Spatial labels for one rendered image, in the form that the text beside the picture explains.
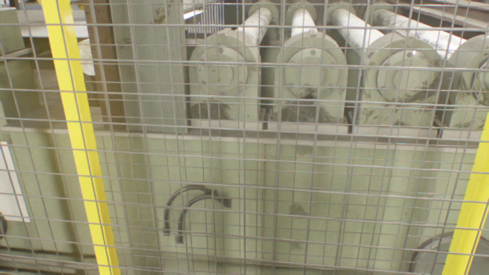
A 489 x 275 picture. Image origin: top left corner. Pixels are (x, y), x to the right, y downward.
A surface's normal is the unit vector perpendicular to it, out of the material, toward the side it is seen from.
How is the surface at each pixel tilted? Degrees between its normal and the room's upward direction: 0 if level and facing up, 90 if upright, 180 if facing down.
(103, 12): 90
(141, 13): 90
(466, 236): 90
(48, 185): 90
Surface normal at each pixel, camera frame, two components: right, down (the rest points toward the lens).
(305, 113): -0.12, 0.40
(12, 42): 0.99, 0.04
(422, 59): 0.03, 0.18
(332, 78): 0.15, 0.43
